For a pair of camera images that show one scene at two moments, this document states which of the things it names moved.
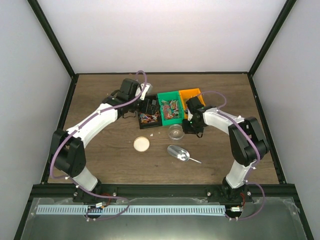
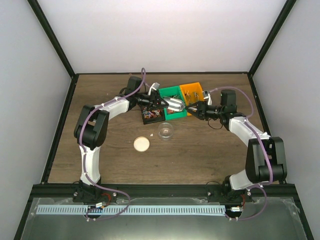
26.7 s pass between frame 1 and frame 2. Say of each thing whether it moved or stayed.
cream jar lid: stayed
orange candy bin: moved
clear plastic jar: moved
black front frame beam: stayed
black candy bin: moved
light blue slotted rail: stayed
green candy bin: moved
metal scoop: moved
